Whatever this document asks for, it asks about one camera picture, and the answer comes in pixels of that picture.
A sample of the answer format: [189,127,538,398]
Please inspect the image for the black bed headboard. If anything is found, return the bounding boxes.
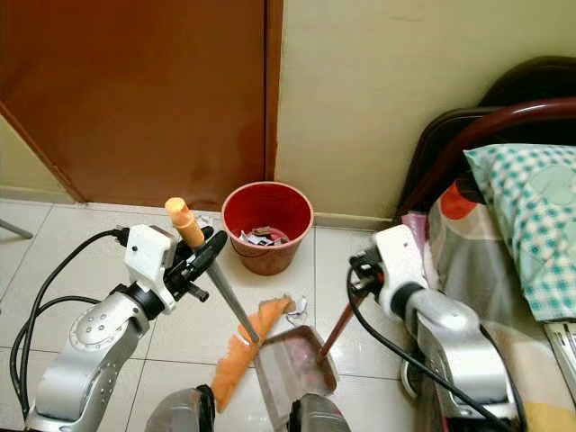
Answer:
[400,55,576,213]

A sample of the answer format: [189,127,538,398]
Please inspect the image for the green checked pillow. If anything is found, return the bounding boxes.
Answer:
[463,142,576,324]

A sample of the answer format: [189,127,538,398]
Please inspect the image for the white paper scrap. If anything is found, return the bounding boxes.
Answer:
[285,296,310,321]

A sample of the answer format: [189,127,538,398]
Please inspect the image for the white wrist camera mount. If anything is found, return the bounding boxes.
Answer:
[373,224,425,312]
[124,222,180,294]

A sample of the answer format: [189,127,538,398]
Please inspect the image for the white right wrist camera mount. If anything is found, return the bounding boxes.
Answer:
[373,224,425,312]

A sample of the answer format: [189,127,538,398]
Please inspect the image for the brown wooden door frame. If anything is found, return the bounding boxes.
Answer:
[262,0,285,184]

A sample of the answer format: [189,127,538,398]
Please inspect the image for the grey robot leg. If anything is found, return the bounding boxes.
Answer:
[143,384,218,432]
[287,393,353,432]

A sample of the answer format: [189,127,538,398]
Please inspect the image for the red plastic bucket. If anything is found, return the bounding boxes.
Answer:
[221,181,315,276]

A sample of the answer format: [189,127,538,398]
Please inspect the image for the grey metal rack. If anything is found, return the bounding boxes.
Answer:
[544,319,576,385]

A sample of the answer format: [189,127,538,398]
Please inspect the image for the grey right robot leg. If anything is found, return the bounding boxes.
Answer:
[287,393,353,432]

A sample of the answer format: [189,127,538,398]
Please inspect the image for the brown wooden door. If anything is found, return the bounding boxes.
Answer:
[0,0,269,210]

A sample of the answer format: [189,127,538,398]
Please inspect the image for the metal dustpan with red handle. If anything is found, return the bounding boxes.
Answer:
[252,297,363,426]

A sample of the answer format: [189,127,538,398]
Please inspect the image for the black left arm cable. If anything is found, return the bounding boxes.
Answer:
[9,295,111,424]
[18,227,132,426]

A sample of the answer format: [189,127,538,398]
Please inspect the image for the paper trash pieces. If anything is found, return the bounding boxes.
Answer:
[238,227,292,249]

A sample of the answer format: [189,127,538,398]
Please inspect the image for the orange bristle broom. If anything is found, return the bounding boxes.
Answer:
[165,196,294,414]

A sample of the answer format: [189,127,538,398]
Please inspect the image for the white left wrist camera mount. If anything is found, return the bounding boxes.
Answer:
[124,222,180,294]

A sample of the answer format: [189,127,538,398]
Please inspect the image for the grey metal furniture leg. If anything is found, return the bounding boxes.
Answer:
[0,218,34,241]

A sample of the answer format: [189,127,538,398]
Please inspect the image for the grey left robot leg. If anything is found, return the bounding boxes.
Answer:
[143,384,218,432]

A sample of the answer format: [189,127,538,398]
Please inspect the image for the white slipper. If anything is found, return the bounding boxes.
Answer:
[400,359,423,402]

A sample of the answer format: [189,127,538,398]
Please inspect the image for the patterned grey bed sheet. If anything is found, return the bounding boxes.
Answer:
[418,175,576,432]

